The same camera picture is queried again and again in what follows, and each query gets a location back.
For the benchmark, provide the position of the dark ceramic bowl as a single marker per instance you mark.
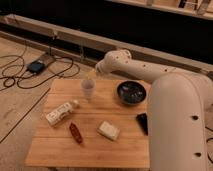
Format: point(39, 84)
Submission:
point(131, 92)

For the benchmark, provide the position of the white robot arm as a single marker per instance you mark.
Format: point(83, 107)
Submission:
point(176, 106)

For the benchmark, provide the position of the translucent plastic cup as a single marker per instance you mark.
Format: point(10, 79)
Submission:
point(87, 87)

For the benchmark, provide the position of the wooden table board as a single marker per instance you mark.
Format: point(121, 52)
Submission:
point(56, 147)

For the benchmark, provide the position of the white sponge block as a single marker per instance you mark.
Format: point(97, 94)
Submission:
point(108, 130)

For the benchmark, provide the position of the black wedge object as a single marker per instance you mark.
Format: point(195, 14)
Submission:
point(142, 120)

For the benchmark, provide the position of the red-brown snack packet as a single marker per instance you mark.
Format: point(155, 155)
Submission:
point(75, 133)

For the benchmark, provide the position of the white plastic bottle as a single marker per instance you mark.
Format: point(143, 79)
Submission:
point(60, 112)

